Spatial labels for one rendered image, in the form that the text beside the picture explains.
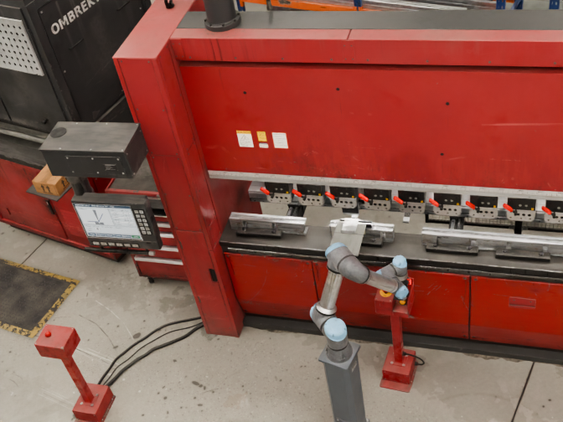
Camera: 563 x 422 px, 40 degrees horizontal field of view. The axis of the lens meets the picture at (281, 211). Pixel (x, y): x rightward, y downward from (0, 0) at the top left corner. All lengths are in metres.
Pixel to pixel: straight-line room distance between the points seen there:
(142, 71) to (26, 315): 2.73
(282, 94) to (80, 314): 2.70
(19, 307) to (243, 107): 2.82
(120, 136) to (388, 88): 1.42
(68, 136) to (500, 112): 2.25
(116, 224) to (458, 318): 2.18
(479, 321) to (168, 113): 2.30
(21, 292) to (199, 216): 2.20
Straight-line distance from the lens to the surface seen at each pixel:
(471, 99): 3.99
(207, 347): 5.54
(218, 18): 4.11
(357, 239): 4.61
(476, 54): 3.83
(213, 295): 5.23
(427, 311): 5.00
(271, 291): 5.18
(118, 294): 6.10
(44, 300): 6.30
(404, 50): 3.85
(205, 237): 4.81
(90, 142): 4.21
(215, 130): 4.47
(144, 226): 4.37
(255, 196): 5.11
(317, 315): 4.25
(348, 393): 4.53
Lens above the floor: 4.26
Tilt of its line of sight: 42 degrees down
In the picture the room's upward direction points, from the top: 11 degrees counter-clockwise
